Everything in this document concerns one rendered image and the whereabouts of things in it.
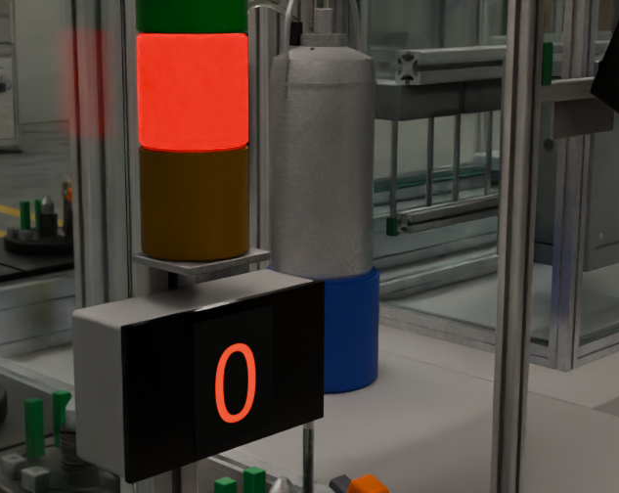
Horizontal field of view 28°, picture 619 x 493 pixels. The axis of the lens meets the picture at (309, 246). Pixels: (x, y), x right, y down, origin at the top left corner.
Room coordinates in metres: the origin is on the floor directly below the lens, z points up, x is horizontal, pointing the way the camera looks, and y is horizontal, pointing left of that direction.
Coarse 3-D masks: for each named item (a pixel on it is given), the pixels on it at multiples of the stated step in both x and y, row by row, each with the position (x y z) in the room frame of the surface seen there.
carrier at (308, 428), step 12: (312, 432) 0.85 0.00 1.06; (312, 444) 0.85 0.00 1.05; (312, 456) 0.85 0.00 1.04; (252, 468) 0.83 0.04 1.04; (312, 468) 0.85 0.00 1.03; (216, 480) 0.81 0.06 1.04; (228, 480) 0.81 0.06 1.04; (252, 480) 0.82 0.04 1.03; (264, 480) 0.83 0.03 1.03; (276, 480) 0.79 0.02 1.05; (288, 480) 0.79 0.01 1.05; (312, 480) 0.85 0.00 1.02; (216, 492) 0.81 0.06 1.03; (228, 492) 0.80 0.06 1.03; (252, 492) 0.82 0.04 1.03; (264, 492) 0.83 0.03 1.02; (276, 492) 0.78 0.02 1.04; (288, 492) 0.78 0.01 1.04; (312, 492) 0.85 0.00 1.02
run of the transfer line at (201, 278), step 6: (246, 264) 2.00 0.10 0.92; (222, 270) 1.96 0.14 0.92; (228, 270) 1.97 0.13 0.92; (234, 270) 1.98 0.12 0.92; (240, 270) 1.99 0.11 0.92; (246, 270) 2.00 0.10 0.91; (198, 276) 1.93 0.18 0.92; (204, 276) 1.94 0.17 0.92; (210, 276) 1.95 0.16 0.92; (216, 276) 1.96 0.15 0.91; (222, 276) 1.96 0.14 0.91; (228, 276) 1.97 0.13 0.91; (198, 282) 1.93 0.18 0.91
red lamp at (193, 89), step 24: (144, 48) 0.54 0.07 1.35; (168, 48) 0.53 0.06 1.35; (192, 48) 0.53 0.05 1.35; (216, 48) 0.54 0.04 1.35; (240, 48) 0.55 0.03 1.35; (144, 72) 0.54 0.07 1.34; (168, 72) 0.53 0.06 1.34; (192, 72) 0.53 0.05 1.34; (216, 72) 0.54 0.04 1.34; (240, 72) 0.55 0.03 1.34; (144, 96) 0.54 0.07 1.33; (168, 96) 0.53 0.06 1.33; (192, 96) 0.53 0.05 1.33; (216, 96) 0.54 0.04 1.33; (240, 96) 0.55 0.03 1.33; (144, 120) 0.54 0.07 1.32; (168, 120) 0.53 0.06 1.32; (192, 120) 0.53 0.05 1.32; (216, 120) 0.54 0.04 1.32; (240, 120) 0.55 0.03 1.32; (144, 144) 0.54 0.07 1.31; (168, 144) 0.53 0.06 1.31; (192, 144) 0.53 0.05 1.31; (216, 144) 0.54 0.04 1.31; (240, 144) 0.55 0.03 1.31
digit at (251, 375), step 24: (240, 312) 0.54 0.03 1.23; (264, 312) 0.55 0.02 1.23; (216, 336) 0.53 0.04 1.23; (240, 336) 0.54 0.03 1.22; (264, 336) 0.55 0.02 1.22; (216, 360) 0.53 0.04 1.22; (240, 360) 0.54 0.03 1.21; (264, 360) 0.55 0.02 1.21; (216, 384) 0.53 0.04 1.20; (240, 384) 0.54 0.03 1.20; (264, 384) 0.55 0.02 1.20; (216, 408) 0.53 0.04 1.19; (240, 408) 0.54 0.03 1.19; (264, 408) 0.55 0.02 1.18; (216, 432) 0.53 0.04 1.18; (240, 432) 0.54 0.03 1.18
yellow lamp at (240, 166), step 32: (160, 160) 0.54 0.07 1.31; (192, 160) 0.53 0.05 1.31; (224, 160) 0.54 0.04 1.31; (160, 192) 0.54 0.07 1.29; (192, 192) 0.53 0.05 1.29; (224, 192) 0.54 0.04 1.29; (160, 224) 0.54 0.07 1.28; (192, 224) 0.53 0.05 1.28; (224, 224) 0.54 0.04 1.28; (160, 256) 0.54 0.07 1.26; (192, 256) 0.53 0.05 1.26; (224, 256) 0.54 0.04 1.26
